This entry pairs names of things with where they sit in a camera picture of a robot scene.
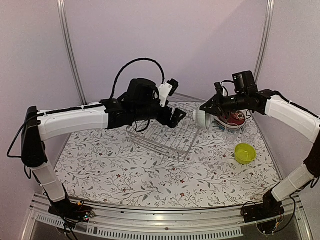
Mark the wire dish rack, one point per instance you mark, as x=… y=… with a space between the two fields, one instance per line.
x=175 y=142

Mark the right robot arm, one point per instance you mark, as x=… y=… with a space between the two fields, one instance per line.
x=272 y=104

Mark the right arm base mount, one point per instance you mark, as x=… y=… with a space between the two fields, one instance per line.
x=262 y=212

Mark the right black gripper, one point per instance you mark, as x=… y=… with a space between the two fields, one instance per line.
x=212 y=102

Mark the floral table mat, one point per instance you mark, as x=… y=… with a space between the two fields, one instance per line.
x=107 y=166

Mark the aluminium front rail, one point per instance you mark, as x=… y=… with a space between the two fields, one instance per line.
x=122 y=222

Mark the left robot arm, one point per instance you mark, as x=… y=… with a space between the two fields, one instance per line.
x=143 y=101

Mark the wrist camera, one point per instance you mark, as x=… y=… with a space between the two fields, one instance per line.
x=166 y=90
x=221 y=90

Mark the dark red black plate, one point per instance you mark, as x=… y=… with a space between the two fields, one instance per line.
x=237 y=118

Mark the yellow green bowl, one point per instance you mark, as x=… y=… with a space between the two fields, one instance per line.
x=244 y=153

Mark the white ribbed plate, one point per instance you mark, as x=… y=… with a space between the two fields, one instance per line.
x=217 y=121

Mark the clear glass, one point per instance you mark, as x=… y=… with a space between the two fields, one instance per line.
x=248 y=135
x=232 y=132

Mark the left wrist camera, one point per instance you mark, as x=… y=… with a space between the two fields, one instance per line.
x=166 y=90

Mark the right aluminium frame post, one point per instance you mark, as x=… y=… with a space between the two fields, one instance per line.
x=270 y=4

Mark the clear glass front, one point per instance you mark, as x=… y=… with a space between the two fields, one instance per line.
x=232 y=132

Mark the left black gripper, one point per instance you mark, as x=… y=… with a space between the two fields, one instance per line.
x=166 y=121

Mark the aluminium frame post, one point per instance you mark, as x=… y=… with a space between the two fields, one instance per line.
x=270 y=4
x=61 y=6

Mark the blue polka dot plate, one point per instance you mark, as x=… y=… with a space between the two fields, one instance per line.
x=221 y=127

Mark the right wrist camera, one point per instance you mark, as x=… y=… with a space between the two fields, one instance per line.
x=221 y=90

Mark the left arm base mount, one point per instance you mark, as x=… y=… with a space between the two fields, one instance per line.
x=70 y=211

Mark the left aluminium frame post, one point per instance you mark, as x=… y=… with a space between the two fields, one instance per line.
x=61 y=6

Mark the white grey patterned bowl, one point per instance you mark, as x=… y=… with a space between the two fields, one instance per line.
x=202 y=119

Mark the pale green flower plate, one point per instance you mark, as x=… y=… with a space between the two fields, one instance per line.
x=218 y=123

